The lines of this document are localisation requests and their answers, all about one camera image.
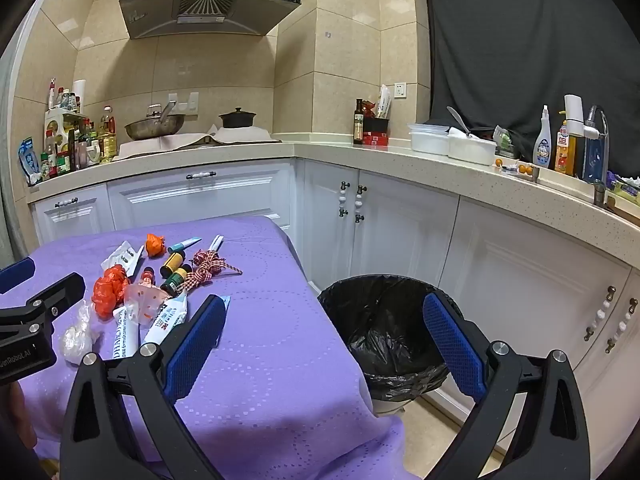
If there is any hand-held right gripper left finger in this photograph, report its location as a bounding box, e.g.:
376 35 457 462
60 294 231 480

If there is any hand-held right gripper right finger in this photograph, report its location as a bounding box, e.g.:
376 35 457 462
422 290 592 480

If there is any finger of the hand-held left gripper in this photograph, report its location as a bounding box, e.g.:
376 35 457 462
0 257 37 295
22 272 87 319

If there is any clear plastic bag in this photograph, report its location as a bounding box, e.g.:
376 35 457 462
59 300 96 365

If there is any large orange plastic bag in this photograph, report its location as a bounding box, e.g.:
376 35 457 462
91 265 132 319

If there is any white tube blue print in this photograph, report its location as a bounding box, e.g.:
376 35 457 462
111 305 141 361

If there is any red gingham ribbon bow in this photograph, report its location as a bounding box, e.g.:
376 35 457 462
177 248 244 294

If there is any trash bin with black liner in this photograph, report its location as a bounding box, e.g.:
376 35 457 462
317 274 463 417

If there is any white tube red print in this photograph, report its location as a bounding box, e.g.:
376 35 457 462
140 294 190 346

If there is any purple tablecloth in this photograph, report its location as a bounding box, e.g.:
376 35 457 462
0 215 407 480

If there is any green label dark bottle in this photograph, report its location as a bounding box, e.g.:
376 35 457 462
161 265 193 295

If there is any clear plastic blister pack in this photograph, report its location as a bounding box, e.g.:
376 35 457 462
120 282 169 329

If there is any white sachet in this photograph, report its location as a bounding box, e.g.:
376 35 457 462
100 241 145 279

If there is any small white cabinet drawer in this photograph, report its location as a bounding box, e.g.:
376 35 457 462
30 185 111 249

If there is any yellow label dark bottle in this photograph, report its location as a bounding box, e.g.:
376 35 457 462
160 251 187 279

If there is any white cabinet door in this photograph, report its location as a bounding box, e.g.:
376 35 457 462
440 199 632 443
350 172 461 288
302 160 362 292

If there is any teal cap tube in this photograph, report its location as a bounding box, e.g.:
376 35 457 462
167 236 203 255

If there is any small orange plastic bag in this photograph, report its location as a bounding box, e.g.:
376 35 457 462
144 232 168 259

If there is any blue packet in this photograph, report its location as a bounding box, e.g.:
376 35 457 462
19 139 44 186

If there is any rack of seasoning bottles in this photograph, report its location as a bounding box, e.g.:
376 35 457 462
41 77 101 181

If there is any wide white cabinet drawer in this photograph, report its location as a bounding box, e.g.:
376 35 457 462
107 159 297 233

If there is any yellow cooking oil bottle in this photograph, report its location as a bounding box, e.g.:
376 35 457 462
98 106 118 164

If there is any steel wok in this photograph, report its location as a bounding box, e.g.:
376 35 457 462
124 101 185 141

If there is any speckled stone countertop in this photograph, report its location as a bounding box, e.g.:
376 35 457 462
27 132 640 269

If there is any white lidded container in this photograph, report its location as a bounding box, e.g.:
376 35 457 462
447 130 498 166

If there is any stack of clear containers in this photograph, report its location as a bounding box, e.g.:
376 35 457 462
408 122 451 155

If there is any beige stove cover cloth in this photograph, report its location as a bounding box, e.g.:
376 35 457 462
117 127 282 154

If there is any green packet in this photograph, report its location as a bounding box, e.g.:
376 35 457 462
494 127 521 159

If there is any white spray bottle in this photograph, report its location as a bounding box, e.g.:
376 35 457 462
532 105 553 169

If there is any orange dish soap bottle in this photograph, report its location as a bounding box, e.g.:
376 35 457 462
555 121 577 176

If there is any black lidded pot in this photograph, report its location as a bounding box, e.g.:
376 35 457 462
218 107 258 129

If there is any grey serving spoon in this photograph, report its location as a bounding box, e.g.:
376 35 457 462
446 106 474 137

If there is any yellow green sponge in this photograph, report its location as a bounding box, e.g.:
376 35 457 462
612 180 640 202

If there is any blue bottle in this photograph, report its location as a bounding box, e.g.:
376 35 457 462
582 136 606 184

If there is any white faucet filter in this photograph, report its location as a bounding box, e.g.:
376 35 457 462
564 94 600 140

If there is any steel faucet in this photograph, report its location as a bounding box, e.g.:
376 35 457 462
582 105 611 184

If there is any black curtain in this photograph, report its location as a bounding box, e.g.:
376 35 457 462
420 0 640 177

